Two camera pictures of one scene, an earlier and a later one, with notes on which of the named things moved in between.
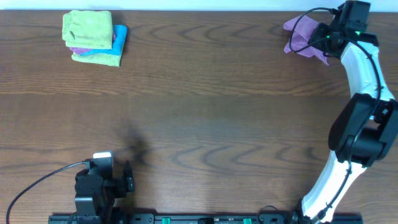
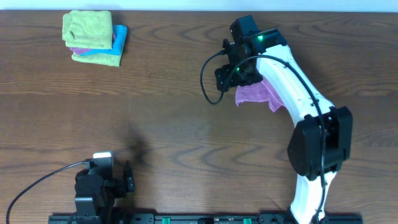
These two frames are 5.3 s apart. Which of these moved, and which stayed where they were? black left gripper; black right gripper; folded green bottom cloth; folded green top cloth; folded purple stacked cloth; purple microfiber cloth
Moved: black right gripper; purple microfiber cloth
Stayed: folded green bottom cloth; folded purple stacked cloth; black left gripper; folded green top cloth
